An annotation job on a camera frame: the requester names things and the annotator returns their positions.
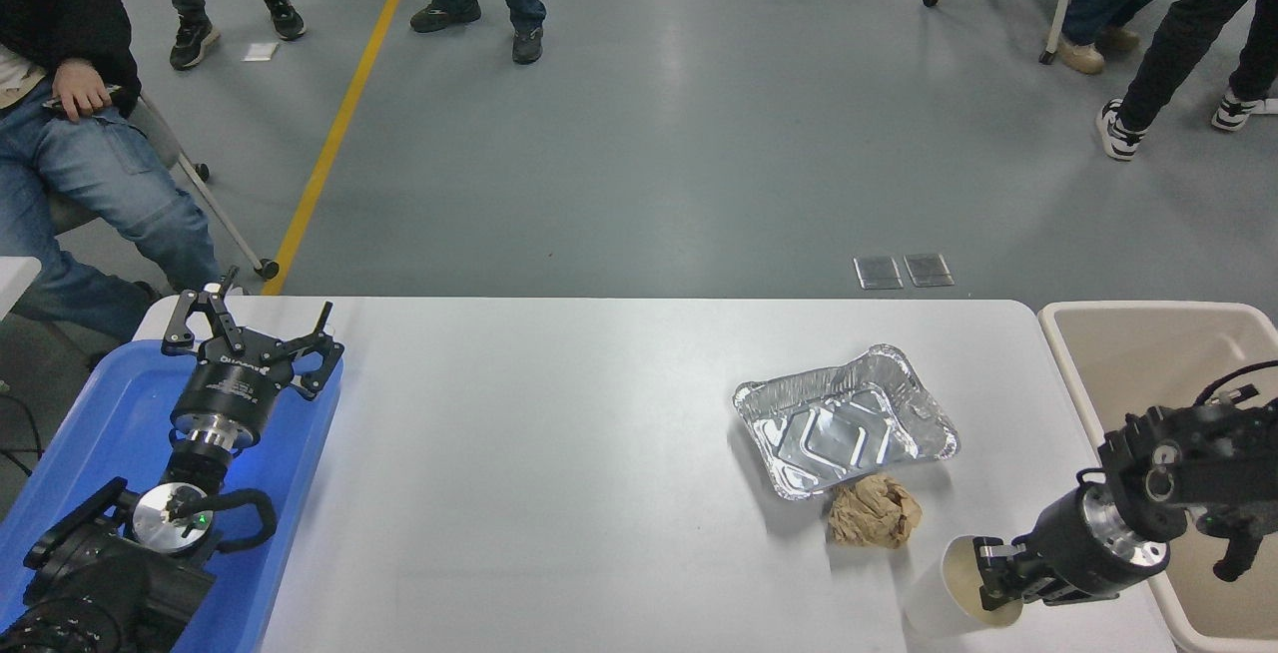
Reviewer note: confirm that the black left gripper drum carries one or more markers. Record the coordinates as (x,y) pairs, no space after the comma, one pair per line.
(226,391)

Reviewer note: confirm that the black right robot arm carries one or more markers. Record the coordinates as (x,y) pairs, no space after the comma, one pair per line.
(1198,453)

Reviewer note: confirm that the white paper cup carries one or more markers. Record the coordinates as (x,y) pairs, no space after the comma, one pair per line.
(939,598)

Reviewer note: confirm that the person's hand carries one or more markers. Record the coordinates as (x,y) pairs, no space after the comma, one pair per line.
(82,89)

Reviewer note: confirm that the black phone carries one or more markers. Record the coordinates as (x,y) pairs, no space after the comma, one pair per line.
(117,90)

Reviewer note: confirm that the large pale bin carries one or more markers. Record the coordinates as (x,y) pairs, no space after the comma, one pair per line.
(1148,353)

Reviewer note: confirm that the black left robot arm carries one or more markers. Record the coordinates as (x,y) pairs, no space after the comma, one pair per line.
(95,583)

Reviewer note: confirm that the crumpled tan paper ball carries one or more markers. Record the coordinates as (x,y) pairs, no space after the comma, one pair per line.
(874,513)

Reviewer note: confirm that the blue plastic tray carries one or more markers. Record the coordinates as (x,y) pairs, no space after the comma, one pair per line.
(110,403)

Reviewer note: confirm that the silver foil tray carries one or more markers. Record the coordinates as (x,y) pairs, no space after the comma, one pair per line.
(839,423)

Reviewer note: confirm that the small white table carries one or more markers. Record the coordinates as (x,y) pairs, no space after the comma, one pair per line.
(12,279)

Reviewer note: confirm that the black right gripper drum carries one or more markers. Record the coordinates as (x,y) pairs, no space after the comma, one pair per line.
(1073,553)

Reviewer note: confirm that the grey wheeled chair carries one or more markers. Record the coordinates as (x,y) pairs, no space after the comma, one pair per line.
(215,214)

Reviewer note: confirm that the metal floor plate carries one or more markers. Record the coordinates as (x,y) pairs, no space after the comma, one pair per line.
(878,272)
(928,270)

